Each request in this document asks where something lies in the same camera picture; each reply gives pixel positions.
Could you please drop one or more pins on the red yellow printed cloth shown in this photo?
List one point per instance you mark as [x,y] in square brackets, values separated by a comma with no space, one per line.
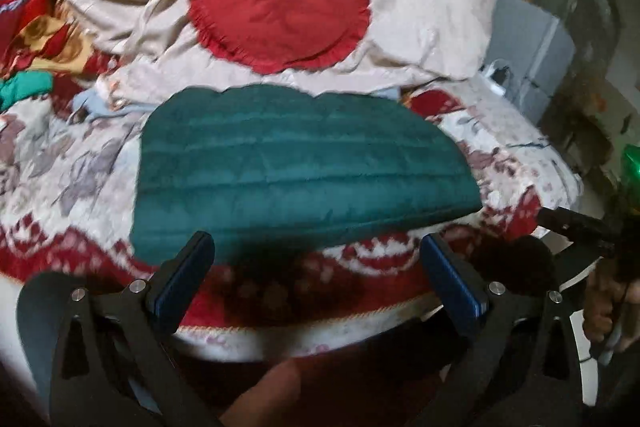
[45,37]

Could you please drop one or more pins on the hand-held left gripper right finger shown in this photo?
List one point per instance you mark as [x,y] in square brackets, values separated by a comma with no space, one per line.
[455,287]

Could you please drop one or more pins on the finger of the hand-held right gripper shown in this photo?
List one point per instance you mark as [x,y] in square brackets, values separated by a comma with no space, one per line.
[575,222]

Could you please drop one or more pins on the small teal cloth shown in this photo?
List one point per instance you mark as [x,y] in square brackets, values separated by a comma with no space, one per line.
[25,87]

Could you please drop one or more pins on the teal quilted jacket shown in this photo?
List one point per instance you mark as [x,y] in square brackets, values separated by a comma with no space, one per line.
[300,177]

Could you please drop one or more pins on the red round cushion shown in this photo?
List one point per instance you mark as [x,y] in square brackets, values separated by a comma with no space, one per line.
[280,2]

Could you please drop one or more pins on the person's right hand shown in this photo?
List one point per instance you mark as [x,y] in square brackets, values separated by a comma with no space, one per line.
[602,307]

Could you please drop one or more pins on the light blue cloth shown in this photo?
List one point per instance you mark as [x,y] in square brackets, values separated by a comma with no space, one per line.
[95,102]

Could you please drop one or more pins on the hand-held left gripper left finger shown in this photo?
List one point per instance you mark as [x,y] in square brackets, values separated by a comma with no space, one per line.
[185,277]

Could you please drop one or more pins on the red white floral blanket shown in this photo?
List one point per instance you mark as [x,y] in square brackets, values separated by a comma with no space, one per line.
[65,187]

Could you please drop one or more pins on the person's leg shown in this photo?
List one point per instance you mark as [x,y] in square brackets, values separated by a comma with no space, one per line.
[280,387]

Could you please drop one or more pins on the white cabinet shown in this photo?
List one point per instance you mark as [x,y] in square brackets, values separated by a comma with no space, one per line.
[532,52]

